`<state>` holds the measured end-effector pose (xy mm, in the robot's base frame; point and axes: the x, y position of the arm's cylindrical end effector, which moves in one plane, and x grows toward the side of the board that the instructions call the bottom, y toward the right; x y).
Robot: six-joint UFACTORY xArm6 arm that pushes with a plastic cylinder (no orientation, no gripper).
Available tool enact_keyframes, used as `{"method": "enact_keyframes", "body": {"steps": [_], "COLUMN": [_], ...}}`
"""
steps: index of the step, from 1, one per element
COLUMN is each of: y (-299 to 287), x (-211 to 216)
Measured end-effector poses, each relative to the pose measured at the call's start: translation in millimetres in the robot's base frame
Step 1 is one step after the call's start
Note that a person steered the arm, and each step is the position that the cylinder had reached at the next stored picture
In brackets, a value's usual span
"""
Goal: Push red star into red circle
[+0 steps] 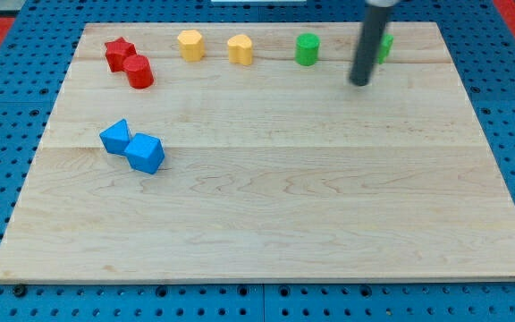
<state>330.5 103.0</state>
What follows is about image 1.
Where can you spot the light wooden board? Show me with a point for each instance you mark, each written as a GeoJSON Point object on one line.
{"type": "Point", "coordinates": [273, 172]}

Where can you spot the blue triangle block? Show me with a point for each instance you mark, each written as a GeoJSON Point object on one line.
{"type": "Point", "coordinates": [116, 138]}

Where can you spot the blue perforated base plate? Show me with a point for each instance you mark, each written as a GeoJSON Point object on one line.
{"type": "Point", "coordinates": [34, 59]}

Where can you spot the green star block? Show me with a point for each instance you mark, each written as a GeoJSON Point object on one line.
{"type": "Point", "coordinates": [385, 47]}

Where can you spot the red star block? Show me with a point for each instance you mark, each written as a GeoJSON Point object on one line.
{"type": "Point", "coordinates": [117, 51]}

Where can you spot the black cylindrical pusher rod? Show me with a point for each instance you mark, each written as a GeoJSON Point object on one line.
{"type": "Point", "coordinates": [376, 18]}

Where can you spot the green cylinder block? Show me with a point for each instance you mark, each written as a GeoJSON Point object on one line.
{"type": "Point", "coordinates": [306, 50]}

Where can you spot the yellow heart block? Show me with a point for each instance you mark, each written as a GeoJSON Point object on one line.
{"type": "Point", "coordinates": [240, 50]}

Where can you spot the blue cube block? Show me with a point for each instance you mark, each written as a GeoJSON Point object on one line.
{"type": "Point", "coordinates": [145, 153]}

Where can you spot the red cylinder block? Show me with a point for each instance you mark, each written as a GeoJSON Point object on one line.
{"type": "Point", "coordinates": [138, 71]}

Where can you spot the yellow hexagon block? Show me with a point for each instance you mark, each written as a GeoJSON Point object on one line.
{"type": "Point", "coordinates": [191, 45]}

